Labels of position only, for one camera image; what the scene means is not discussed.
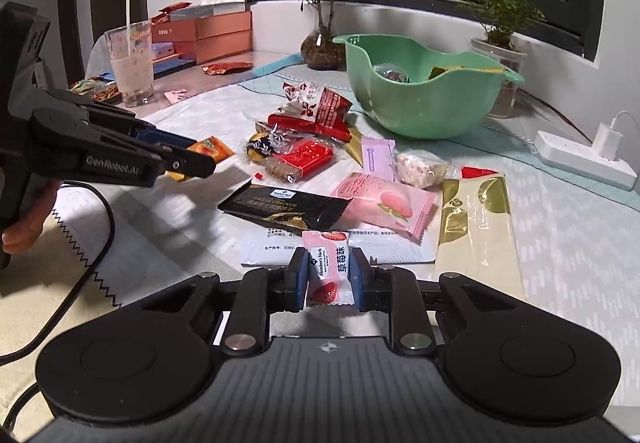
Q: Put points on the red white snack bag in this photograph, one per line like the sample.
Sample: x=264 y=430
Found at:
x=315 y=109

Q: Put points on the small plant in white pot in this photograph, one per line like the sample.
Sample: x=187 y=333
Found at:
x=505 y=12

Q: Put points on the beige gold long packet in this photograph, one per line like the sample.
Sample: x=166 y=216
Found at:
x=475 y=227

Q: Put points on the green plastic bowl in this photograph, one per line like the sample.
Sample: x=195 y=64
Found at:
x=448 y=94

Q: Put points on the white charger plug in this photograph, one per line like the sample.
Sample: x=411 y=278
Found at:
x=606 y=142

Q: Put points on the black gold candy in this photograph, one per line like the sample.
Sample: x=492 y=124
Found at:
x=266 y=144

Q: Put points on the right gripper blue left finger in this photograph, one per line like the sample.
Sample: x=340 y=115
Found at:
x=296 y=281

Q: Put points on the black snack packet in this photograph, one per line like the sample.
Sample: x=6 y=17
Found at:
x=288 y=209

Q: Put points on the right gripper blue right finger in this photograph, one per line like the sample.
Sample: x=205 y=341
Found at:
x=360 y=274

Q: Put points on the red clear cake packet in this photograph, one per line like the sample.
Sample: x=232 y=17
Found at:
x=306 y=157

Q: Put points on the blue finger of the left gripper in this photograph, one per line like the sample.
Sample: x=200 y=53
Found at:
x=155 y=136

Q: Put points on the red gold foil packet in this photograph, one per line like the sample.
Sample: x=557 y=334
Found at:
x=224 y=68

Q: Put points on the patterned tablecloth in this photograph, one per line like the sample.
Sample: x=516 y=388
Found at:
x=577 y=242

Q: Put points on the white nougat packet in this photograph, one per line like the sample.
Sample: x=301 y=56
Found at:
x=421 y=171

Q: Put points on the white power strip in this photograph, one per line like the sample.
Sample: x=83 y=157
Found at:
x=571 y=156

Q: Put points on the pink peach packet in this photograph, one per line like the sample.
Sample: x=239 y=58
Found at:
x=403 y=209

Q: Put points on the pink strawberry bar packet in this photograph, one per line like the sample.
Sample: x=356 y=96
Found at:
x=328 y=283

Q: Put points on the glass drinking cup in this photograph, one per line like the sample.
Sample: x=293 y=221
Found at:
x=138 y=93

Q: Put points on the orange drawer box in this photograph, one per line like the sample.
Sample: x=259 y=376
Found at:
x=207 y=38

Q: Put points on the green clear date packet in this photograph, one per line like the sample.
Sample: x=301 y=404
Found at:
x=392 y=72

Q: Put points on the orange fruit candy packet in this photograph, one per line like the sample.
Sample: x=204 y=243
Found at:
x=213 y=148

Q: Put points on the lilac small packet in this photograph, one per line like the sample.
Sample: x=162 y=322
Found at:
x=378 y=157

